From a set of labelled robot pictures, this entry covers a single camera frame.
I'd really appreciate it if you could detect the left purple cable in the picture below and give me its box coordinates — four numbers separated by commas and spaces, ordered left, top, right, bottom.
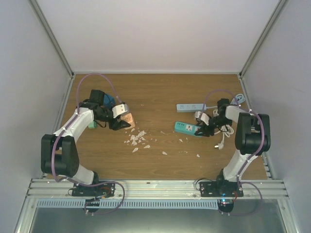
52, 73, 123, 183

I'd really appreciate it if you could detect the slotted cable duct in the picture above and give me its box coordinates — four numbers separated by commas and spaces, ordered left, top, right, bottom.
37, 199, 218, 210

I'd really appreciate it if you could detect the white coiled cable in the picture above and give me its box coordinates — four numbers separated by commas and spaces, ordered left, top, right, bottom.
212, 109, 235, 150

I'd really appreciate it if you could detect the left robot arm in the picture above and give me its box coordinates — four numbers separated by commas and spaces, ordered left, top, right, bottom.
41, 89, 130, 196

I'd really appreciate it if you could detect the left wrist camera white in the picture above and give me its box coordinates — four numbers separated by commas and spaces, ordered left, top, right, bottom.
112, 103, 129, 118

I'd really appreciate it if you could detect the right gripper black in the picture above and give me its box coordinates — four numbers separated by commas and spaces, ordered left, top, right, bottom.
195, 116, 233, 137

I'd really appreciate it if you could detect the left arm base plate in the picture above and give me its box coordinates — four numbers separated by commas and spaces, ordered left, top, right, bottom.
68, 183, 115, 198

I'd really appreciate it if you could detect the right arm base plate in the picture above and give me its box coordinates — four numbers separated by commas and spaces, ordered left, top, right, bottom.
198, 181, 244, 198

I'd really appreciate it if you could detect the light blue power strip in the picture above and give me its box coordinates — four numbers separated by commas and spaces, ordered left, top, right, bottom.
176, 103, 207, 113

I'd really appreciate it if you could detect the dark blue cube adapter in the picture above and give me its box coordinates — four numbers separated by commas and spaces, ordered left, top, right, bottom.
103, 93, 116, 108

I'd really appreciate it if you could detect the teal power strip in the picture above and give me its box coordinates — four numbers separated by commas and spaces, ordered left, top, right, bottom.
174, 121, 202, 137

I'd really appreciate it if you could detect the pink cube adapter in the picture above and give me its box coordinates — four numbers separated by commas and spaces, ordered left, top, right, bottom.
121, 113, 135, 129

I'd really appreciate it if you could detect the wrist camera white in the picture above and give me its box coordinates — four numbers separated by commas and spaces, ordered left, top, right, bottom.
194, 111, 210, 126
112, 103, 129, 118

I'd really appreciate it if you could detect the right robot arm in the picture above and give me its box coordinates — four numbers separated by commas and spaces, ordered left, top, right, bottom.
194, 99, 271, 197

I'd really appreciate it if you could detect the aluminium front rail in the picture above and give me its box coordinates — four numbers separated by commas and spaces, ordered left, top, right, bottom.
26, 179, 289, 200

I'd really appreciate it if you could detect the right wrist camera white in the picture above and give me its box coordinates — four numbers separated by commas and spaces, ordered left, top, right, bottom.
194, 111, 210, 126

